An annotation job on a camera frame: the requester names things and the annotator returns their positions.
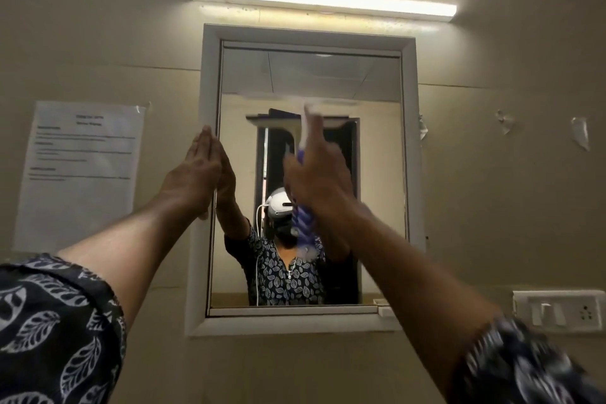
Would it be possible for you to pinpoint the person's left hand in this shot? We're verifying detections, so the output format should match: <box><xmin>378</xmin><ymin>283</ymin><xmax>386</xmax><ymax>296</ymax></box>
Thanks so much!
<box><xmin>157</xmin><ymin>126</ymin><xmax>223</xmax><ymax>221</ymax></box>

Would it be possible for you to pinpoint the person's right hand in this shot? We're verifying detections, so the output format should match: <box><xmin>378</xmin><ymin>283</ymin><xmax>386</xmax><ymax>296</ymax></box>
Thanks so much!
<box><xmin>282</xmin><ymin>133</ymin><xmax>359</xmax><ymax>221</ymax></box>

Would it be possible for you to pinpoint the purple and white squeegee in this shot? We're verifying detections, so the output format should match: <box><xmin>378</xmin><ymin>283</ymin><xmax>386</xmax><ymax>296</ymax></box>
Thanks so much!
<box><xmin>241</xmin><ymin>93</ymin><xmax>360</xmax><ymax>250</ymax></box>

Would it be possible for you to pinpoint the person's left forearm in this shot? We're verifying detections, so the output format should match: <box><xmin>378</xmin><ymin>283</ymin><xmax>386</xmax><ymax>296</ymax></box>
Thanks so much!
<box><xmin>56</xmin><ymin>192</ymin><xmax>203</xmax><ymax>326</ymax></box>

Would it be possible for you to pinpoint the person's right forearm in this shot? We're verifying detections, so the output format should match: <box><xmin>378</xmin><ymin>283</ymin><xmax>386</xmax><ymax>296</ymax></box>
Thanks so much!
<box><xmin>316</xmin><ymin>201</ymin><xmax>505</xmax><ymax>401</ymax></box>

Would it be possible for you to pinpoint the white paper notice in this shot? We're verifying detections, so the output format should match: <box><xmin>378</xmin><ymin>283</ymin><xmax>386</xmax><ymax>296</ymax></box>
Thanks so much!
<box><xmin>13</xmin><ymin>100</ymin><xmax>147</xmax><ymax>254</ymax></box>

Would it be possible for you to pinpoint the white tube light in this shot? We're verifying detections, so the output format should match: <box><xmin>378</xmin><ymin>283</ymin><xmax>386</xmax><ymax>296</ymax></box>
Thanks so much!
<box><xmin>189</xmin><ymin>0</ymin><xmax>458</xmax><ymax>24</ymax></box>

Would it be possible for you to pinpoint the dark leaf-print shirt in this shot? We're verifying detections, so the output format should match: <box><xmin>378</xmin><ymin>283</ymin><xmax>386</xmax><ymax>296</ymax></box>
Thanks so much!
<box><xmin>0</xmin><ymin>253</ymin><xmax>606</xmax><ymax>404</ymax></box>

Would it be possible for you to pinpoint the white-framed wall mirror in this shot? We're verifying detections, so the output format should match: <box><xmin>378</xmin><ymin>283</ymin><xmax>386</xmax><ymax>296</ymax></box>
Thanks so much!
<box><xmin>185</xmin><ymin>23</ymin><xmax>427</xmax><ymax>337</ymax></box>

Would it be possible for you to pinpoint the white switch and socket board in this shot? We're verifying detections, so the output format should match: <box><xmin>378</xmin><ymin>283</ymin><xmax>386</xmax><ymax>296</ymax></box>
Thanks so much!
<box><xmin>512</xmin><ymin>289</ymin><xmax>606</xmax><ymax>335</ymax></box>

